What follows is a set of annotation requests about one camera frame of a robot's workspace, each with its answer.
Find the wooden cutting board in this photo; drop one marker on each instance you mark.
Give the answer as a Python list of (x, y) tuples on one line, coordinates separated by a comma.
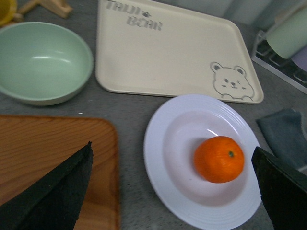
[(31, 146)]

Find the dark grey cloth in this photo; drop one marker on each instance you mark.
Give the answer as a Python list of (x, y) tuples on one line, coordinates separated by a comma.
[(286, 135)]

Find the white ribbed plate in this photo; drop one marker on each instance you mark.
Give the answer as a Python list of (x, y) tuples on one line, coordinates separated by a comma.
[(174, 132)]

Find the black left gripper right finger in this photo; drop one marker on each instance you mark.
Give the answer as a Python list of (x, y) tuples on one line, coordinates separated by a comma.
[(283, 191)]

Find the yellow mug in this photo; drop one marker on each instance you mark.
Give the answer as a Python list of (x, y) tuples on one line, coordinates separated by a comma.
[(8, 9)]

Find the white wire cup rack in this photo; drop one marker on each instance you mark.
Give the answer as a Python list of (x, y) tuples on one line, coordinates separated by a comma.
[(263, 54)]

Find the green plastic cup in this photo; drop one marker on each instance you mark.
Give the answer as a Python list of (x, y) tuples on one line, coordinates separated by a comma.
[(291, 36)]

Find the orange fruit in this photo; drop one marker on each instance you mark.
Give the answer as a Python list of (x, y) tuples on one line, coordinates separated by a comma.
[(219, 160)]

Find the purple plastic cup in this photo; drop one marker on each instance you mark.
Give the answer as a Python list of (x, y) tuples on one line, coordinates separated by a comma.
[(300, 59)]

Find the light green bowl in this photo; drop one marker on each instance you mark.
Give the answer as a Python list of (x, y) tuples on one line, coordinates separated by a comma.
[(43, 63)]

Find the beige bear tray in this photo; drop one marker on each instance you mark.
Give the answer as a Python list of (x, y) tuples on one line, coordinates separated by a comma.
[(150, 48)]

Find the wooden dish rack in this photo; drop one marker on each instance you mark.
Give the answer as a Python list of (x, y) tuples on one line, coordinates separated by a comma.
[(59, 7)]

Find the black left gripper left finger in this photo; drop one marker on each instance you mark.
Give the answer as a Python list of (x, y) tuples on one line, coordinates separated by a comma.
[(53, 202)]

